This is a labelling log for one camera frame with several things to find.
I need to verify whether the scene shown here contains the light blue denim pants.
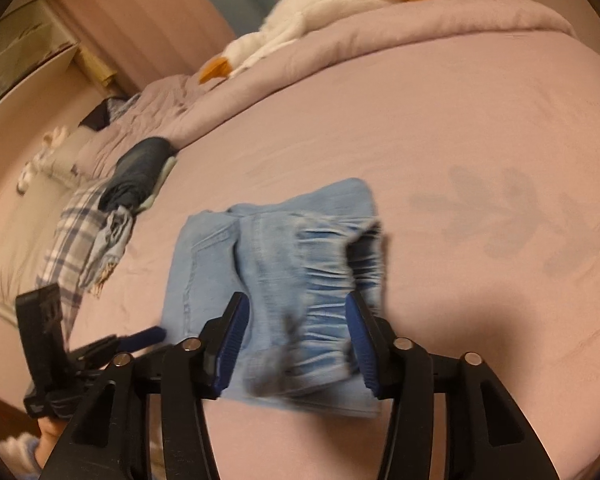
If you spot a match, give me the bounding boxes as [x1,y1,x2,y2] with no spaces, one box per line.
[160,178,384,417]

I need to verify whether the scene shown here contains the person's left hand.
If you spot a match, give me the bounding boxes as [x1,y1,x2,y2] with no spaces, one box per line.
[34,417,69,468]

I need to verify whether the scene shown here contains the folded grey-blue pants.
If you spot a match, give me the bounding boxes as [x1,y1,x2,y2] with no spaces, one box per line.
[79,206,134,297]

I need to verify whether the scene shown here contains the plaid pillow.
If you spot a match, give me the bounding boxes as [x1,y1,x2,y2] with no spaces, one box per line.
[34,180,107,344]

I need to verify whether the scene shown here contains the folded dark blue jeans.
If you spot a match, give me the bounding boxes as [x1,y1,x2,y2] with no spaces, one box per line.
[98,136,176,212]

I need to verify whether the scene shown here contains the folded pale green garment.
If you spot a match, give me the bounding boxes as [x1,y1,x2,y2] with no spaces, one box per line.
[136,156,178,214]

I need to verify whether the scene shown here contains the beige pillow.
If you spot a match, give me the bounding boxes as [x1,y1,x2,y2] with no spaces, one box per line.
[41,126,96,188]

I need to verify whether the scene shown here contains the small white plush toy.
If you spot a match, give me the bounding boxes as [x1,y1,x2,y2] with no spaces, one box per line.
[16,126,69,195]

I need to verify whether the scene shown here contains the dark clothes pile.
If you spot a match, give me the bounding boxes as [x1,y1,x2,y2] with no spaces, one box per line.
[79,93,140,131]

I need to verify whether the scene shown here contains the pink bed sheet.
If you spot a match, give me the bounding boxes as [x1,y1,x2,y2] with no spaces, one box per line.
[70,32,600,479]

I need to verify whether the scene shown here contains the pink curtain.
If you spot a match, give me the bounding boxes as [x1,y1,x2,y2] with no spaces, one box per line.
[47,0,235,93]

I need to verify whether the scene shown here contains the white goose plush toy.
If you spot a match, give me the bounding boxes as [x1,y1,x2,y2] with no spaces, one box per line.
[198,0,422,84]

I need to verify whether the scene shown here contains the pink quilted duvet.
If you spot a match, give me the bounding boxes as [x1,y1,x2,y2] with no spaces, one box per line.
[76,0,574,179]

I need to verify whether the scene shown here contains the white wall shelf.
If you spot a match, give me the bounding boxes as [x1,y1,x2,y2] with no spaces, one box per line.
[0,44,78,121]

